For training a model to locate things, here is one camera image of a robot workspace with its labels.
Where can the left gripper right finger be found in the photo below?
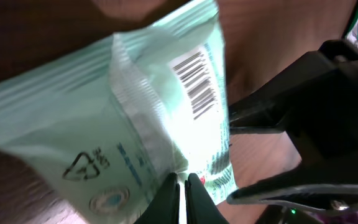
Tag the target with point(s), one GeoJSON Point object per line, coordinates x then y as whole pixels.
{"type": "Point", "coordinates": [200, 209]}

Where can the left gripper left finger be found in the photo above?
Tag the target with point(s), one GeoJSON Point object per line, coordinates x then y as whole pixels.
{"type": "Point", "coordinates": [164, 208]}

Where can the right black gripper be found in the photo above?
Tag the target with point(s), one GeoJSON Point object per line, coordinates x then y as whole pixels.
{"type": "Point", "coordinates": [315, 101]}

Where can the mint green wipes packet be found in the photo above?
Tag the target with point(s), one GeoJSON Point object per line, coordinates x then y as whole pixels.
{"type": "Point", "coordinates": [107, 124]}

